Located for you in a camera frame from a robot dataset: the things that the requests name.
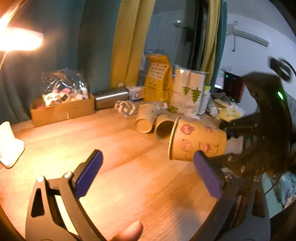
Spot paper cup with pink drawings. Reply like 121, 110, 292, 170
168, 117, 227, 162

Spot middle lying paper cup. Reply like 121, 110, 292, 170
154, 114, 175, 144

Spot lying paper cup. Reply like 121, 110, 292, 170
135, 103, 159, 133
154, 114, 175, 144

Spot left lying paper cup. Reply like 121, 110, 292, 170
135, 103, 159, 133

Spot person's hand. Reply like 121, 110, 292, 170
111, 221, 144, 241

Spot yellow white plastic bag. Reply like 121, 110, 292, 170
207, 99, 245, 122

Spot light blue patterned blanket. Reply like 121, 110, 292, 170
271, 172, 295, 209

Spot black pc case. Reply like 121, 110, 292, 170
223, 71, 245, 103

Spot dark grey cloth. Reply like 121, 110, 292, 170
211, 92, 231, 102

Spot computer monitor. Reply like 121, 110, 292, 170
214, 70, 225, 90

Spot yellow green sponge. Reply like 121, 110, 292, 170
203, 83, 211, 91

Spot packaged stack of paper cups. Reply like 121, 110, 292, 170
169, 65, 206, 118

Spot cardboard box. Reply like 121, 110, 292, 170
30, 94, 95, 127

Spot white air conditioner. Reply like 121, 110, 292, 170
226, 24, 269, 47

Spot yellow paper bag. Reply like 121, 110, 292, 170
144, 54, 174, 105

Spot steel thermos bottle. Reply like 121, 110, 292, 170
93, 87, 130, 110

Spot clear bag of toys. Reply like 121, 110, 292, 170
41, 68, 89, 107

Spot clear plastic wrapper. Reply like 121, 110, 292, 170
114, 100, 168, 118

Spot yellow teal right curtain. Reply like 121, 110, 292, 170
201, 1, 227, 86

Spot yellow teal curtain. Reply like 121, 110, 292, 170
201, 1, 227, 86
1, 1, 155, 124

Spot white small box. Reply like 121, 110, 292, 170
127, 86, 144, 101

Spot yellow teal left curtain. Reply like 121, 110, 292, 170
1, 1, 155, 124

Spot white desk lamp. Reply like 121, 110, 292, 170
0, 25, 45, 169

